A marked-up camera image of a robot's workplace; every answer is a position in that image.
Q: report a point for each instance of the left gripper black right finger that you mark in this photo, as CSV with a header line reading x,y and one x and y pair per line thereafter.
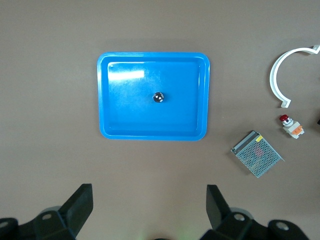
x,y
220,215

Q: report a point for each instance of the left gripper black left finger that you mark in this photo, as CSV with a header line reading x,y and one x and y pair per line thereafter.
x,y
75,210

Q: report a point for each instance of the black cylindrical capacitor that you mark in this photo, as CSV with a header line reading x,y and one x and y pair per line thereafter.
x,y
158,97

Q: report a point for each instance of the blue plastic tray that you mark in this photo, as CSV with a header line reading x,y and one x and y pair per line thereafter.
x,y
130,112

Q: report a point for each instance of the brown table mat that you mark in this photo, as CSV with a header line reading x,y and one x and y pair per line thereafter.
x,y
50,100

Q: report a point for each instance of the red pushbutton white orange body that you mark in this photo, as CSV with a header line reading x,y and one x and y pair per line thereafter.
x,y
292,127

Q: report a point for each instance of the large white half-round clamp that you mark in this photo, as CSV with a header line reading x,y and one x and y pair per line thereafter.
x,y
273,78

